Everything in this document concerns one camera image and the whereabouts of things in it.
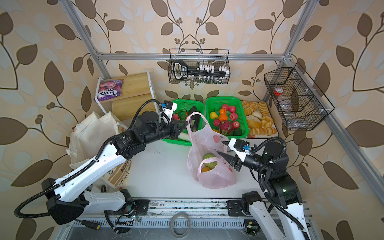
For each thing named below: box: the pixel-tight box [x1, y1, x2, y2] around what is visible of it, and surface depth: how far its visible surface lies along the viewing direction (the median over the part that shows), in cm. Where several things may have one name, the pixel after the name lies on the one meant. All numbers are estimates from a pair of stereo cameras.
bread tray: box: [240, 100, 279, 139], surface depth 107 cm
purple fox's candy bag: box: [97, 79, 124, 102], surface depth 82 cm
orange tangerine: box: [219, 114, 228, 122], surface depth 107 cm
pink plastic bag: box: [186, 112, 237, 190], surface depth 73 cm
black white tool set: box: [173, 60, 230, 84], surface depth 86 cm
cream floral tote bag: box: [67, 111, 127, 170], surface depth 78 cm
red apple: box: [230, 112, 238, 121], surface depth 110 cm
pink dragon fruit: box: [219, 121, 233, 136], surface depth 97 cm
